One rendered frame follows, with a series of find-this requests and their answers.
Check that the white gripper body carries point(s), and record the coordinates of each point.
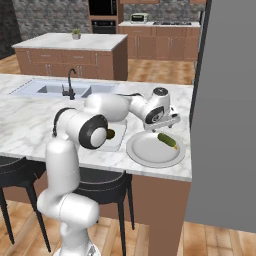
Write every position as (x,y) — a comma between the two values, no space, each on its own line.
(163,121)

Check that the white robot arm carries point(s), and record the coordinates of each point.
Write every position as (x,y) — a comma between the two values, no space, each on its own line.
(63,173)

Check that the large white plate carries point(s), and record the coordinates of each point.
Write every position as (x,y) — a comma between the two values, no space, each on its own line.
(150,155)

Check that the clear tupperware container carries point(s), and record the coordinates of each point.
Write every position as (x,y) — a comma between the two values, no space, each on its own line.
(117,140)

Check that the dark green vegetable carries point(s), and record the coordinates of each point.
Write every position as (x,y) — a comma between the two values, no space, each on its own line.
(111,134)

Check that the green zucchini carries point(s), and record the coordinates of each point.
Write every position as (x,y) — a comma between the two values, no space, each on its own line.
(167,140)

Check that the grey fridge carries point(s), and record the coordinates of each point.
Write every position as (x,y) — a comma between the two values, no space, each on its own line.
(226,116)

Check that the brown cupboard run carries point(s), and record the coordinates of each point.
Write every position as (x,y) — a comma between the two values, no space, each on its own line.
(160,43)

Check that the brown counter base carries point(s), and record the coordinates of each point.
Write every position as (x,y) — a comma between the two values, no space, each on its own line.
(160,206)

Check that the black bar stool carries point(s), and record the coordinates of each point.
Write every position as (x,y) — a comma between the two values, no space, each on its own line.
(106,188)
(16,173)

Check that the black tap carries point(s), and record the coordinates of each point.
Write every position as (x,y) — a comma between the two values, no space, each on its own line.
(71,87)

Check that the black hob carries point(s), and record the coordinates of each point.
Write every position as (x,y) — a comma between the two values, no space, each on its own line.
(172,23)

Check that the white toaster oven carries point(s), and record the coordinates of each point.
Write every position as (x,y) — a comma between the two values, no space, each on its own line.
(139,18)

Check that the brown kitchen island cupboards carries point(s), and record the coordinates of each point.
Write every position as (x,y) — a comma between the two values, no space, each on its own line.
(70,61)

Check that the black built-in oven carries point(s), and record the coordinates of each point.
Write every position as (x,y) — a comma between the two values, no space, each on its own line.
(104,26)

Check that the steel double sink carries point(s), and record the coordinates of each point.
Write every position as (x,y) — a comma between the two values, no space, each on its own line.
(50,88)

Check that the small potted plant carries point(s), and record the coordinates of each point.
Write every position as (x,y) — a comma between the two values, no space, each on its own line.
(76,33)

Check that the black microwave oven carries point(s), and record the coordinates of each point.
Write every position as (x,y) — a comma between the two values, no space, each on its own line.
(102,6)

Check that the brown wall cupboards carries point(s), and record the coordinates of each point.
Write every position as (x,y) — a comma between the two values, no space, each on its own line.
(139,1)

